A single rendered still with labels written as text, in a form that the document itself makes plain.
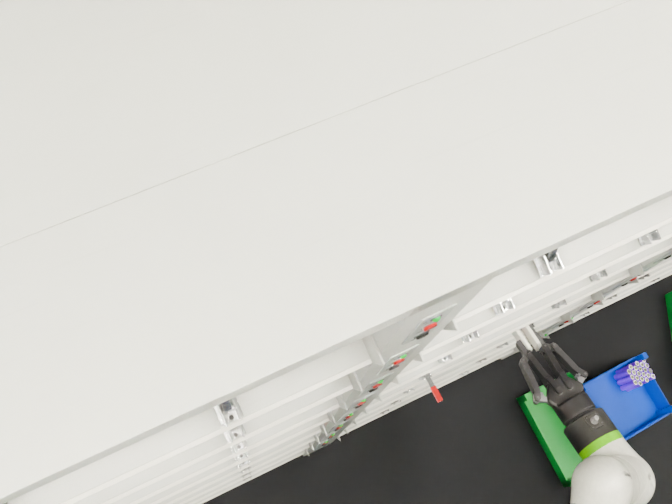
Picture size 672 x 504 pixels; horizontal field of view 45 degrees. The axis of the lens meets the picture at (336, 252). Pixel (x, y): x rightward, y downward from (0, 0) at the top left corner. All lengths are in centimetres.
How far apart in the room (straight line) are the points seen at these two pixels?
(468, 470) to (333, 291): 190
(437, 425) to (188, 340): 192
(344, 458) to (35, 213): 187
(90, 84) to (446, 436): 197
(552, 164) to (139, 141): 39
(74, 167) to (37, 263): 9
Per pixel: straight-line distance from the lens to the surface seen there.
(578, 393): 174
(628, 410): 273
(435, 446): 257
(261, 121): 77
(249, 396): 95
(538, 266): 104
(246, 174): 75
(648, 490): 168
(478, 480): 259
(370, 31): 83
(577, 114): 84
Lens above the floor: 250
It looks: 71 degrees down
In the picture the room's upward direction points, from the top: 16 degrees clockwise
